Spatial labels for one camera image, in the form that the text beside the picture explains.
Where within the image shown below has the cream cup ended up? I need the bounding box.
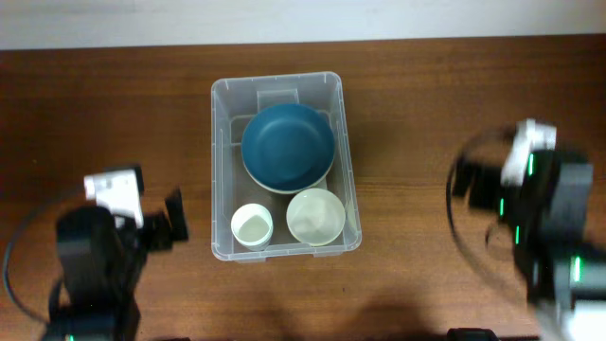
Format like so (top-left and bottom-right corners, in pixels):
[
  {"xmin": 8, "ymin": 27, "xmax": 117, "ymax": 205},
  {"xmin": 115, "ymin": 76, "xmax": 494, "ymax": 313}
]
[{"xmin": 230, "ymin": 204, "xmax": 274, "ymax": 251}]

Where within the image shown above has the cream bowl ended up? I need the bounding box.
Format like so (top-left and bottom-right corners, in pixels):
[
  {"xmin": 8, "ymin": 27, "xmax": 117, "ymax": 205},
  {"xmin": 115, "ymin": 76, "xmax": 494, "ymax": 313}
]
[{"xmin": 244, "ymin": 165, "xmax": 331, "ymax": 195}]

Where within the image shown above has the dark blue bowl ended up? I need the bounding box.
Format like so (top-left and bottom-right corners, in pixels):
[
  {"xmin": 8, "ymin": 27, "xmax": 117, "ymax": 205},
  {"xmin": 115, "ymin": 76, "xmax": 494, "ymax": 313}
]
[{"xmin": 241, "ymin": 103, "xmax": 336, "ymax": 189}]

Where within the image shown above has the white small bowl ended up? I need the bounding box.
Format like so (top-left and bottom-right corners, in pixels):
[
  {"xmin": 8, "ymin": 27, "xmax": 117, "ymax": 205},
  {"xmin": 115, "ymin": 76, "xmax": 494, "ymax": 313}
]
[{"xmin": 286, "ymin": 188, "xmax": 346, "ymax": 247}]

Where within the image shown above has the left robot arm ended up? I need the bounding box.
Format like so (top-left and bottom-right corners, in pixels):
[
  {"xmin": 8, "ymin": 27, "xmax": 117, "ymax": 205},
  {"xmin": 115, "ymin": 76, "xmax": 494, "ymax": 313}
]
[{"xmin": 42, "ymin": 188, "xmax": 188, "ymax": 341}]

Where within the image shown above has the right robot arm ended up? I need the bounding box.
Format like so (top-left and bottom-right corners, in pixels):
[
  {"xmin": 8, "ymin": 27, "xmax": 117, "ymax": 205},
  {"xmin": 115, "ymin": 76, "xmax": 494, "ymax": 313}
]
[{"xmin": 447, "ymin": 150, "xmax": 605, "ymax": 340}]

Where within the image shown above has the clear plastic storage bin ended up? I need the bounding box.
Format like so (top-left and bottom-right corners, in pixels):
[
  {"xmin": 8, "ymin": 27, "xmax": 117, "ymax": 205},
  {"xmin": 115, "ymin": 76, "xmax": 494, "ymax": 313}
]
[{"xmin": 211, "ymin": 71, "xmax": 363, "ymax": 263}]

